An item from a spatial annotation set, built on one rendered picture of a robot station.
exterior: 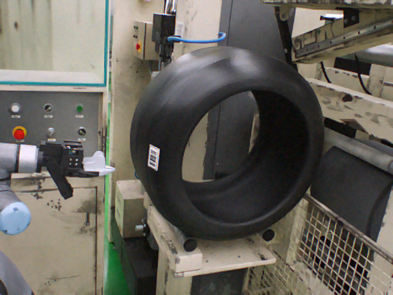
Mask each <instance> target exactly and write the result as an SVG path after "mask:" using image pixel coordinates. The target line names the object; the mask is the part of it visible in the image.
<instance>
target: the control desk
mask: <svg viewBox="0 0 393 295"><path fill-rule="evenodd" d="M106 123H107V88H106V87H85V86H62V85H15V84H0V143H8V144H20V146H21V144H24V145H32V146H37V148H38V147H39V146H40V140H45V142H46V143H58V144H61V142H62V140H67V141H81V144H82V149H83V150H84V152H83V154H84V157H92V156H93V154H94V153H95V152H96V151H101V152H102V153H103V156H104V158H105V163H106ZM11 174H12V176H11V184H10V188H11V189H12V190H13V191H14V193H15V194H16V195H17V197H18V198H19V199H20V200H21V201H22V202H23V203H24V204H25V205H26V206H27V208H28V210H29V212H30V213H31V222H30V224H29V226H28V227H27V228H26V229H25V230H24V231H23V232H21V233H20V234H17V235H6V234H4V233H3V232H2V231H0V250H1V251H2V252H3V253H4V254H5V255H6V256H7V257H8V258H9V259H10V260H11V261H12V262H13V263H14V264H15V265H16V266H17V267H18V269H19V271H20V272H21V273H22V275H23V276H24V278H25V279H26V281H27V282H28V284H29V285H30V287H31V289H32V290H33V292H34V294H35V295H103V291H104V234H105V220H104V205H105V175H102V176H97V177H92V178H79V177H68V176H65V177H66V179H67V181H68V183H70V185H71V186H72V188H73V193H72V195H73V196H72V197H70V198H68V199H66V200H65V199H64V197H63V196H62V195H61V193H60V190H59V188H58V186H57V185H56V183H55V182H54V180H53V178H52V177H51V175H50V173H49V171H48V170H47V167H42V171H41V173H36V171H35V172H34V173H33V174H32V173H19V172H18V173H11Z"/></svg>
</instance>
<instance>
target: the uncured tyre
mask: <svg viewBox="0 0 393 295"><path fill-rule="evenodd" d="M249 90H250V91H251V93H252V94H253V96H254V98H255V101H256V103H257V107H258V110H259V130H258V134H257V137H256V140H255V143H254V145H253V147H252V149H251V151H250V153H249V154H248V156H247V157H246V158H245V159H244V161H243V162H242V163H241V164H240V165H239V166H238V167H236V168H235V169H234V170H233V171H231V173H229V174H228V175H226V176H224V177H222V178H219V179H216V180H213V181H208V182H201V183H197V182H191V181H186V180H183V179H182V161H183V156H184V151H185V148H186V145H187V143H188V140H189V138H190V136H191V134H192V132H193V131H194V129H195V127H196V126H197V124H198V123H199V121H200V120H201V119H202V118H203V117H204V116H205V115H206V114H207V113H208V112H209V111H210V110H211V109H212V108H214V107H215V106H217V105H218V104H219V103H221V102H223V101H224V100H226V99H227V98H230V97H231V96H234V95H235V94H237V93H241V92H245V91H249ZM324 139H325V128H324V120H323V116H322V111H321V107H320V104H319V102H318V99H317V97H316V95H315V93H314V91H313V89H312V88H311V86H310V85H309V83H307V81H306V80H305V79H304V78H303V77H302V76H301V75H300V74H299V73H298V72H297V71H296V70H294V69H293V68H292V67H291V66H289V65H288V64H287V63H286V62H285V61H282V60H280V59H278V58H276V57H274V56H271V55H267V54H264V53H260V52H255V51H251V50H247V49H242V48H239V47H232V46H225V45H219V46H212V47H204V48H201V49H197V50H194V51H191V52H189V53H187V54H185V55H183V56H181V57H179V58H177V59H176V60H174V61H172V62H171V63H170V64H168V65H167V66H165V67H164V68H163V69H162V70H161V71H160V72H159V73H158V74H157V75H156V76H155V77H154V78H153V79H152V80H151V82H150V83H149V85H148V86H147V87H146V89H145V91H144V93H143V94H142V97H141V98H140V100H139V103H138V105H137V107H136V109H135V111H134V114H133V118H132V121H131V128H130V154H131V159H132V163H133V166H134V169H135V172H136V174H137V175H138V177H139V179H140V181H141V182H142V185H143V186H144V188H145V190H146V192H147V193H148V195H149V197H150V199H151V201H152V203H153V204H154V206H155V207H156V209H157V210H158V211H159V213H160V214H161V215H162V216H163V217H164V218H165V219H166V220H167V221H168V222H170V223H171V224H172V225H173V226H175V227H177V228H178V229H180V230H181V231H183V232H185V233H186V234H189V235H191V236H194V237H197V238H201V239H204V240H212V241H229V240H237V239H241V238H245V237H248V236H251V235H254V234H256V233H258V232H261V231H263V230H265V229H266V228H268V227H270V226H272V225H273V224H275V223H276V222H278V221H279V220H280V219H282V218H283V217H284V216H285V215H286V214H288V213H289V212H290V211H291V210H292V209H293V208H294V207H295V206H296V205H297V203H298V202H299V201H300V200H301V199H302V197H303V196H304V195H305V193H306V191H307V190H308V188H309V186H310V184H311V182H312V180H313V178H314V176H315V174H316V171H317V170H318V168H319V164H320V161H321V157H322V153H323V148H324ZM150 145H153V146H155V147H156V148H159V149H160V153H159V158H158V168H157V170H155V169H153V168H152V167H150V166H148V161H149V150H150Z"/></svg>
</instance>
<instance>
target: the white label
mask: <svg viewBox="0 0 393 295"><path fill-rule="evenodd" d="M159 153H160V149H159V148H157V147H155V146H153V145H150V150H149V161H148V166H150V167H152V168H153V169H155V170H157V168H158V158H159Z"/></svg>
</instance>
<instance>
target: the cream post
mask: <svg viewBox="0 0 393 295"><path fill-rule="evenodd" d="M221 8H222V0H177V9H176V26H175V34H174V35H176V27H177V21H178V22H184V24H183V33H182V38H183V39H190V40H210V39H218V37H219V26H220V15H221ZM217 43H218V42H215V43H207V44H196V43H186V42H182V43H181V44H180V43H177V42H174V51H173V61H174V60H176V59H177V58H179V57H181V56H183V55H185V54H187V53H189V52H191V51H194V50H197V49H201V48H204V47H212V46H217ZM210 112H211V111H209V112H208V113H207V114H206V115H205V116H204V117H203V118H202V119H201V120H200V121H199V123H198V124H197V126H196V127H195V129H194V131H193V132H192V134H191V136H190V138H189V140H188V143H187V145H186V148H185V151H184V156H183V161H182V179H183V180H186V181H202V180H203V170H204V159H205V152H206V142H207V141H208V130H209V118H210ZM191 284H192V276H189V277H182V278H174V277H173V275H172V273H171V270H170V268H169V266H168V264H167V262H166V260H165V258H164V256H163V254H162V251H161V249H160V247H159V254H158V270H157V287H156V295H190V291H191Z"/></svg>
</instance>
